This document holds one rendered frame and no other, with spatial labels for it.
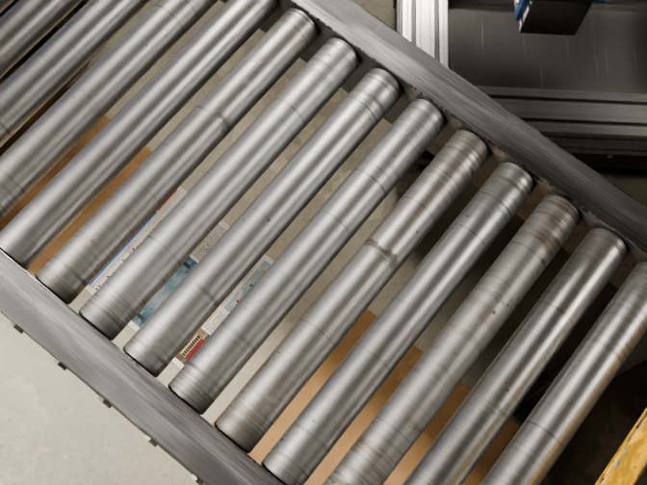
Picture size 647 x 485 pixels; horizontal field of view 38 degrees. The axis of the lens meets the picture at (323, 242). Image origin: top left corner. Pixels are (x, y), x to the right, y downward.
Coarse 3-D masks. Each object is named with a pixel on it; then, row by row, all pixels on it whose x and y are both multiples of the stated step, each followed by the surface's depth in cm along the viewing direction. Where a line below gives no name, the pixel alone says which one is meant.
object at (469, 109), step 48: (288, 0) 114; (336, 0) 114; (384, 48) 112; (432, 96) 110; (480, 96) 110; (432, 144) 119; (528, 144) 109; (576, 192) 107; (624, 192) 107; (576, 240) 113; (624, 240) 106
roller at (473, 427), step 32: (576, 256) 106; (608, 256) 105; (576, 288) 103; (544, 320) 102; (576, 320) 103; (512, 352) 101; (544, 352) 101; (480, 384) 100; (512, 384) 99; (480, 416) 98; (448, 448) 97; (480, 448) 98; (416, 480) 96; (448, 480) 96
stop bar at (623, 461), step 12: (636, 432) 96; (624, 444) 96; (636, 444) 96; (624, 456) 95; (636, 456) 95; (612, 468) 95; (624, 468) 95; (636, 468) 95; (600, 480) 95; (612, 480) 94; (624, 480) 95; (636, 480) 95
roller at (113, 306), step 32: (320, 64) 111; (352, 64) 113; (288, 96) 110; (320, 96) 111; (256, 128) 108; (288, 128) 109; (224, 160) 107; (256, 160) 107; (192, 192) 106; (224, 192) 106; (160, 224) 104; (192, 224) 104; (128, 256) 104; (160, 256) 103; (128, 288) 101; (96, 320) 100; (128, 320) 102
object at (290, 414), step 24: (360, 336) 182; (336, 360) 180; (408, 360) 181; (312, 384) 179; (384, 384) 179; (288, 408) 177; (456, 408) 178; (360, 432) 176; (432, 432) 177; (504, 432) 177; (264, 456) 174; (336, 456) 175; (408, 456) 175; (312, 480) 173; (480, 480) 174
